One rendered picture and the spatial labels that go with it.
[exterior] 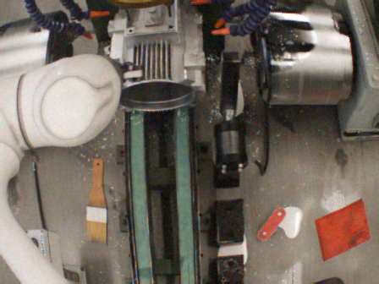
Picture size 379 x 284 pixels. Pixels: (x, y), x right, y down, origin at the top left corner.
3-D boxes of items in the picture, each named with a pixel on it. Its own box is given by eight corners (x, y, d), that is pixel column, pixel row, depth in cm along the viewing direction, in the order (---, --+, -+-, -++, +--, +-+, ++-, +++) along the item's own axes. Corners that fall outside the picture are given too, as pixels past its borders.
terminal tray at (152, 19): (129, 6, 118) (127, -9, 111) (179, 2, 118) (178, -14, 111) (126, 51, 115) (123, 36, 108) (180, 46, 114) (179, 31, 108)
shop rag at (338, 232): (323, 261, 127) (323, 261, 126) (314, 220, 131) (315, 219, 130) (370, 238, 128) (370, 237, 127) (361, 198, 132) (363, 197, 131)
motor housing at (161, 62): (118, 36, 133) (109, 2, 115) (200, 30, 133) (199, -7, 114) (113, 116, 127) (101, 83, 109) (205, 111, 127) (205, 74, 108)
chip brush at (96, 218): (89, 159, 137) (89, 158, 136) (109, 160, 137) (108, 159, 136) (87, 242, 131) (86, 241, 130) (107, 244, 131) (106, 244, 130)
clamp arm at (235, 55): (219, 103, 119) (220, 48, 95) (235, 102, 119) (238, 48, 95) (221, 120, 118) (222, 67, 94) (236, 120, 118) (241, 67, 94)
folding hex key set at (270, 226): (277, 206, 132) (278, 204, 131) (288, 213, 132) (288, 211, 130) (254, 237, 130) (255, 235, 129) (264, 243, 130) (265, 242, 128)
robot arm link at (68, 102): (119, 40, 74) (35, 66, 74) (101, 49, 59) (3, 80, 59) (131, 121, 76) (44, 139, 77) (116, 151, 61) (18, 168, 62)
